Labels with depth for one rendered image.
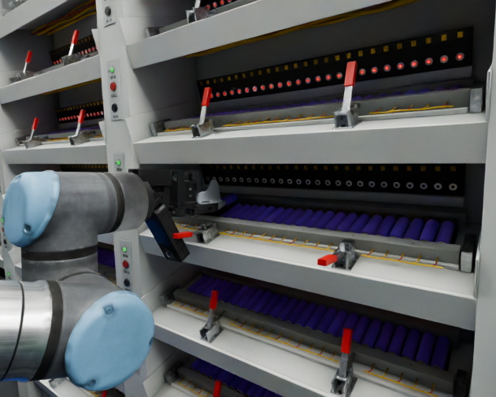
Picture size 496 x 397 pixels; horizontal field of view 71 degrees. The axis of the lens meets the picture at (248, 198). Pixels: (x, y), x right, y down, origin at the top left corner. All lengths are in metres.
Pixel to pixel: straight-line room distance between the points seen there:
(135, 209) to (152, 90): 0.35
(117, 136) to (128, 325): 0.51
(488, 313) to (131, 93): 0.69
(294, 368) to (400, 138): 0.40
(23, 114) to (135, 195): 0.94
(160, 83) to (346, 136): 0.48
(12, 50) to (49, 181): 1.01
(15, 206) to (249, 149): 0.32
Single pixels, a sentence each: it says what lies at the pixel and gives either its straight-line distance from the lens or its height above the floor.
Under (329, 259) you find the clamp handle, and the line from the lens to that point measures 0.45.
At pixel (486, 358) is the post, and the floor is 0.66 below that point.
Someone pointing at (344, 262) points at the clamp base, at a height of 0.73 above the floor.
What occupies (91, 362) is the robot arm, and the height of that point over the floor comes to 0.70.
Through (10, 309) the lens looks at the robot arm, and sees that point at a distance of 0.36.
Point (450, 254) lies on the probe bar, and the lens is 0.51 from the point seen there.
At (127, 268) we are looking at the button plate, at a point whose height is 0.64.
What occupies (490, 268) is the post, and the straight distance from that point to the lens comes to 0.46.
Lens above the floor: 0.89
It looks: 7 degrees down
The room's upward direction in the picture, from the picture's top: 1 degrees counter-clockwise
